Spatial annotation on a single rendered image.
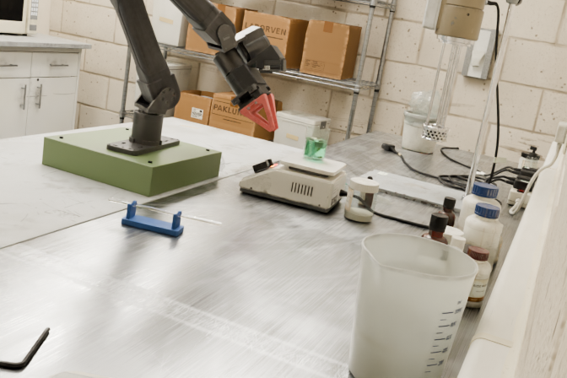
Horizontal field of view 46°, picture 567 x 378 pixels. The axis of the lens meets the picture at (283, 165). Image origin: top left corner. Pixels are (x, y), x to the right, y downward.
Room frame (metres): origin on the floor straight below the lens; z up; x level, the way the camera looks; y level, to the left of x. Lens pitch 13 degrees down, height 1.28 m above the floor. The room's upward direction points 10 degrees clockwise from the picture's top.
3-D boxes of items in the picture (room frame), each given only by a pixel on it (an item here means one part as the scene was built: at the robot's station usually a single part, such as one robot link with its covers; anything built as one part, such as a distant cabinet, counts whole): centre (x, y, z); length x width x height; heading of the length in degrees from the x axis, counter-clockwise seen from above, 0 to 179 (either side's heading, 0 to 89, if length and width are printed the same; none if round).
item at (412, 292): (0.72, -0.17, 0.97); 0.18 x 0.13 x 0.15; 139
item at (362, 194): (1.32, -0.17, 0.94); 0.06 x 0.06 x 0.08
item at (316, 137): (1.41, -0.06, 1.02); 0.06 x 0.05 x 0.08; 6
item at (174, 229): (1.06, 0.20, 0.92); 0.10 x 0.03 x 0.04; 81
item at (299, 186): (1.40, -0.04, 0.94); 0.22 x 0.13 x 0.08; 73
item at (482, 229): (1.14, -0.36, 0.96); 0.06 x 0.06 x 0.11
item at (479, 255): (0.97, -0.31, 0.94); 0.05 x 0.05 x 0.09
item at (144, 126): (1.39, 0.30, 1.00); 0.20 x 0.07 x 0.08; 164
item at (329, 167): (1.39, -0.06, 0.98); 0.12 x 0.12 x 0.01; 73
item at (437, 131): (1.65, -0.36, 1.17); 0.07 x 0.07 x 0.25
